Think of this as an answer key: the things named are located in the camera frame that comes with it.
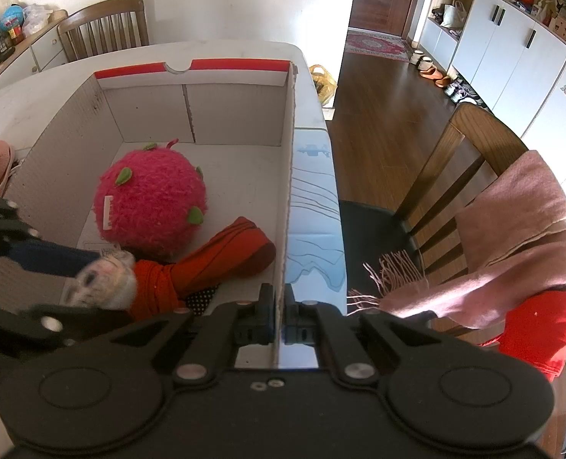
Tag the red fabric bundle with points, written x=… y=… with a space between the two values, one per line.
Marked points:
x=225 y=248

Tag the dark sauce bottle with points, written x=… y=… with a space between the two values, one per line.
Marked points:
x=15 y=35

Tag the wooden dining chair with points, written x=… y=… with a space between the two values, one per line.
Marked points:
x=101 y=9

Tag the black dotted cloth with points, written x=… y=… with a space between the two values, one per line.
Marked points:
x=201 y=299

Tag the black seat cushion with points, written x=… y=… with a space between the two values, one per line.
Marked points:
x=369 y=239

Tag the white slipper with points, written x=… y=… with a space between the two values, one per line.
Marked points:
x=425 y=63
x=416 y=56

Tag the blue globe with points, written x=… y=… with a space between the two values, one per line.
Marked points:
x=12 y=16

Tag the pink dragon fruit plush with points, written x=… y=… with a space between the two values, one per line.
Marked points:
x=154 y=201

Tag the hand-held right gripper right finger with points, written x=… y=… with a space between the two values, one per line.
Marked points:
x=291 y=318

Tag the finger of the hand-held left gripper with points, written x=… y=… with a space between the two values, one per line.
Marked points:
x=48 y=258
x=48 y=325

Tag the red cloth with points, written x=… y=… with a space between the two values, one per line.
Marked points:
x=545 y=330

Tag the red and white cardboard box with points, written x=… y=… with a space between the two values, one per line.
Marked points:
x=235 y=162

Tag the white shoe cabinet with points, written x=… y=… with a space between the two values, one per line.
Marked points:
x=507 y=57

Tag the yellow plastic bag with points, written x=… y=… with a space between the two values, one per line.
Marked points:
x=323 y=83

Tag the red patterned rug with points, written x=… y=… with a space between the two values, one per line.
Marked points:
x=376 y=44

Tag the wooden chair with scarf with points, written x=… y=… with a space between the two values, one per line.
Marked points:
x=474 y=124

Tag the pink fringed scarf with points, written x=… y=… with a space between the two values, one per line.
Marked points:
x=517 y=220

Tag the small white plush toy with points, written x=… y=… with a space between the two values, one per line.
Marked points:
x=106 y=282

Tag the white tote bag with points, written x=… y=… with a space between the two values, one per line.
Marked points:
x=454 y=15

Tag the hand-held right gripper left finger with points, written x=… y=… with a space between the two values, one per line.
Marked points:
x=265 y=315

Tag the clear plastic bag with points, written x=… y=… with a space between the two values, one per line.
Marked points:
x=37 y=19

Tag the white wooden sideboard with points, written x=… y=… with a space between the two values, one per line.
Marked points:
x=44 y=50

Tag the orange slipper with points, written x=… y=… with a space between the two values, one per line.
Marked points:
x=443 y=81
x=429 y=73

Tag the grey sneaker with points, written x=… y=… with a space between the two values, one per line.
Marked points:
x=458 y=90

